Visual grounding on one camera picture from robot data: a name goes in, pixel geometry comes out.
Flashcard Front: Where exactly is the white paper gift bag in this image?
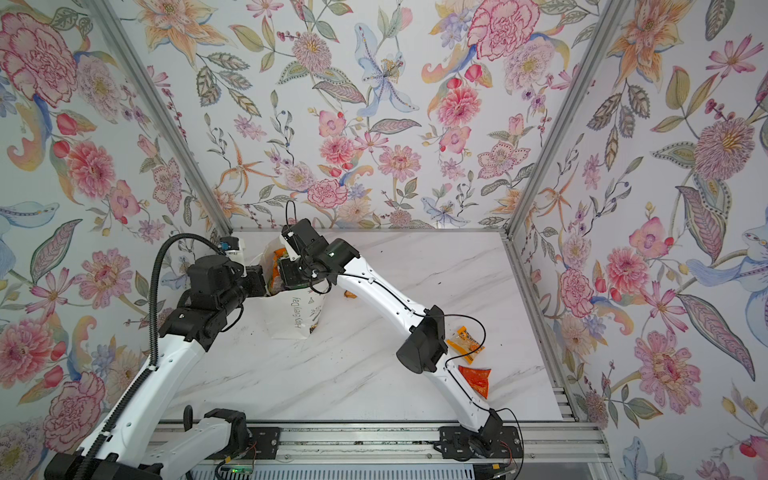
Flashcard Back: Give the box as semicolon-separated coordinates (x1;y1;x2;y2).
252;237;325;340

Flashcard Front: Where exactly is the orange Fox's fruits candy bag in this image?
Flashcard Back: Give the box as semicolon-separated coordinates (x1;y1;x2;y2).
269;248;288;295

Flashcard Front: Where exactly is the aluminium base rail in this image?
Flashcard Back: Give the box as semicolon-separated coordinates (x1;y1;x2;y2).
143;419;613;466

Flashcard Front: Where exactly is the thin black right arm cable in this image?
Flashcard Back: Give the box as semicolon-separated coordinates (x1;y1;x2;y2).
284;199;526;480

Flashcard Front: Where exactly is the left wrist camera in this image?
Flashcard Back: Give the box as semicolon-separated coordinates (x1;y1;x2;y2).
219;236;246;265

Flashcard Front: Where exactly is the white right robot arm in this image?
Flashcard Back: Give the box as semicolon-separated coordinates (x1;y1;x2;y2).
280;219;503;457

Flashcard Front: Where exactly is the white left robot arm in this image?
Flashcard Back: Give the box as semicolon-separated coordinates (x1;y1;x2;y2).
44;255;266;479

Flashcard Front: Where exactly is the red orange snack packet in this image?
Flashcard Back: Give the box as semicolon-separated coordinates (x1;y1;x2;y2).
459;366;492;399

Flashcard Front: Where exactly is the yellow orange biscuit packet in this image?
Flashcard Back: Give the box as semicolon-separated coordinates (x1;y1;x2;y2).
446;326;485;365

